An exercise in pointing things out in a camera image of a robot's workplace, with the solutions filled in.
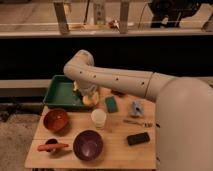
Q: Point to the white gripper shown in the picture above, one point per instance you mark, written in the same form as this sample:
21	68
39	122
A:
85	88

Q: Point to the yellow apple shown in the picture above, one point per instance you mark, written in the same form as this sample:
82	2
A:
91	100

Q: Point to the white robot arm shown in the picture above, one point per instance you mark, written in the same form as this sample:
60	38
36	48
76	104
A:
183	109

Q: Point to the green plastic tray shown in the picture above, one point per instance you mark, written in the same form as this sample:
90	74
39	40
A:
61	94

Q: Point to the white cup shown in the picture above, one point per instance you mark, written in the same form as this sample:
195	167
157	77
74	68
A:
98	117

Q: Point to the green sponge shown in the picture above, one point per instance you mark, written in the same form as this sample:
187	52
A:
111	104

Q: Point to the red-brown bowl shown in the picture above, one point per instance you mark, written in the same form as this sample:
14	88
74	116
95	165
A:
55	120

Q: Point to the wooden table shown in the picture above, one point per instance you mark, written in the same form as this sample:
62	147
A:
116	154

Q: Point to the purple bowl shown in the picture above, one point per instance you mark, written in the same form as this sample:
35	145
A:
88	145

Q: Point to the small dark bowl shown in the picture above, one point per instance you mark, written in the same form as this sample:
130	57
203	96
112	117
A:
51	141

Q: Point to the black phone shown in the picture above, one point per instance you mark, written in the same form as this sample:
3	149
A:
138	138

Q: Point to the metal utensil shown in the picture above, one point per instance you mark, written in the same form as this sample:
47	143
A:
143	124

